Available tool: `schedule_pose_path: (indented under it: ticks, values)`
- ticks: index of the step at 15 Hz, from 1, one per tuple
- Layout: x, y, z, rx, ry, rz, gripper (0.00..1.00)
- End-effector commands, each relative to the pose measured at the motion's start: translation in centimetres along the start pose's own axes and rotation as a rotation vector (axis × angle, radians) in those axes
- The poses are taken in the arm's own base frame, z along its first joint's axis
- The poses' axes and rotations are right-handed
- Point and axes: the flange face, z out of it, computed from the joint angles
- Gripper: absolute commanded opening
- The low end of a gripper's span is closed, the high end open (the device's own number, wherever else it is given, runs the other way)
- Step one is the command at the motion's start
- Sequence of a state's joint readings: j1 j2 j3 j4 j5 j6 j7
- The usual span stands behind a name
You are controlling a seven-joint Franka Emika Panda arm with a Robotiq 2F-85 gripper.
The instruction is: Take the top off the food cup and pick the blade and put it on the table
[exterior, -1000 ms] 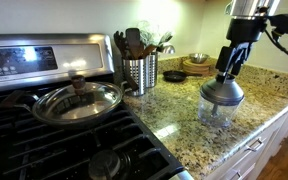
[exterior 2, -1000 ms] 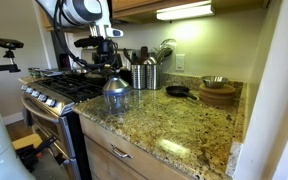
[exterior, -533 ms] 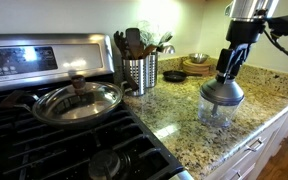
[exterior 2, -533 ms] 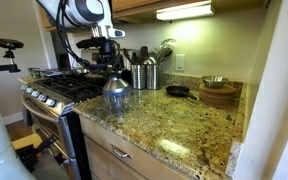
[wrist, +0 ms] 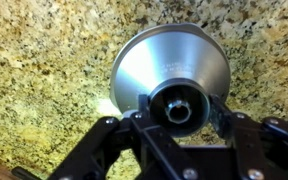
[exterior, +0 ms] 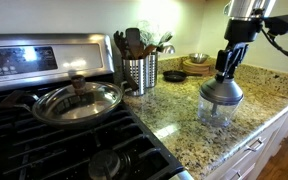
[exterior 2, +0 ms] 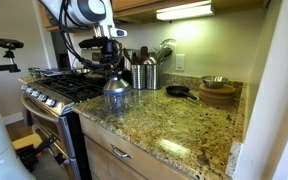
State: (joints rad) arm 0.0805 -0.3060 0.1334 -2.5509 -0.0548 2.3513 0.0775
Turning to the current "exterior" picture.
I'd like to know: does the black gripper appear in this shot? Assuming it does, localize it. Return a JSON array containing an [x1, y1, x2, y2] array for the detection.
[[215, 18, 264, 83]]

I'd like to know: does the grey chopper cup lid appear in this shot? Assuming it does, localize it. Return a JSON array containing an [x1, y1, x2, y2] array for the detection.
[[198, 76, 245, 106]]

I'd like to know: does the clear plastic chopper cup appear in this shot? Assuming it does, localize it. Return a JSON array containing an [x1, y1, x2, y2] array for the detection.
[[197, 95, 244, 128]]

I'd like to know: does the small steel bowl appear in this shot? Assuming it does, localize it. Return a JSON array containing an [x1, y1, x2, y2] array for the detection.
[[188, 52, 210, 65]]

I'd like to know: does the wooden bowl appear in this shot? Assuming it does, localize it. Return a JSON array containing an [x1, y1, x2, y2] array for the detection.
[[183, 58, 215, 69]]

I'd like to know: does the small black cast iron skillet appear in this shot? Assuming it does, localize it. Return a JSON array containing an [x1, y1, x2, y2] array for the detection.
[[162, 70, 203, 83]]

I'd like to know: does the steel ladle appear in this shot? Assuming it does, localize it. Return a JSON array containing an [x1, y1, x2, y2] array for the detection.
[[156, 42, 176, 56]]

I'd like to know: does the pale green spatula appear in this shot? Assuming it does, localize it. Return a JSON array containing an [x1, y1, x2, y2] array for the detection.
[[156, 31, 175, 48]]

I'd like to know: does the narrow perforated steel utensil holder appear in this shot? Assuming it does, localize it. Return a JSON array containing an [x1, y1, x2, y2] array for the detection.
[[144, 52, 159, 89]]

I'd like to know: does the wooden spoon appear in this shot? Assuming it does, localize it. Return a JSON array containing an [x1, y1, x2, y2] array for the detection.
[[139, 44, 158, 60]]

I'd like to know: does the wooden base cabinet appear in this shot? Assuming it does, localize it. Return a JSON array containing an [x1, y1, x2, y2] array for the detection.
[[203, 99, 288, 180]]

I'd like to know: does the wide perforated steel utensil holder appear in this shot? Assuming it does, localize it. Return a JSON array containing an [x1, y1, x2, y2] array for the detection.
[[122, 57, 148, 97]]

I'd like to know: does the dark wide spatula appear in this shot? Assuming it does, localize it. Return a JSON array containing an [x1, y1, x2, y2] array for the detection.
[[125, 27, 142, 60]]

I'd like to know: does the black slotted spatula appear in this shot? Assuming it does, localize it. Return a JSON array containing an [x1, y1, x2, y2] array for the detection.
[[113, 30, 128, 60]]

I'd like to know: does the glass lid wooden knob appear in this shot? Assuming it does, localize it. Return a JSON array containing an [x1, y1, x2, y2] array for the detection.
[[37, 74, 124, 122]]

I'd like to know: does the black round burner cap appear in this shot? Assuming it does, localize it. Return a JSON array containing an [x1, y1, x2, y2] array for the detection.
[[88, 149, 122, 180]]

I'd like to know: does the stainless steel gas stove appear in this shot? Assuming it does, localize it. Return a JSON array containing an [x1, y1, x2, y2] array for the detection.
[[0, 33, 195, 180]]

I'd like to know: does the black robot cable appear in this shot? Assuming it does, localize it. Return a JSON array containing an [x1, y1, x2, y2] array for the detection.
[[259, 27, 288, 66]]

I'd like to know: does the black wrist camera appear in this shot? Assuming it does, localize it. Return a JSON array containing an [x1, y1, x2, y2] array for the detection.
[[263, 13, 288, 37]]

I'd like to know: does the silver drawer handle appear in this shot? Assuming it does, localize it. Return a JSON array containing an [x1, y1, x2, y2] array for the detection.
[[245, 136, 266, 153], [231, 169, 244, 180]]

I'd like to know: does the wire whisk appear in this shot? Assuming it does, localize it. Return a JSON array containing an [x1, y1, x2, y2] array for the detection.
[[136, 20, 162, 48]]

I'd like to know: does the steel frying pan wooden handle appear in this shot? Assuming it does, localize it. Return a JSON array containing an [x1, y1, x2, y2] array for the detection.
[[0, 75, 140, 130]]

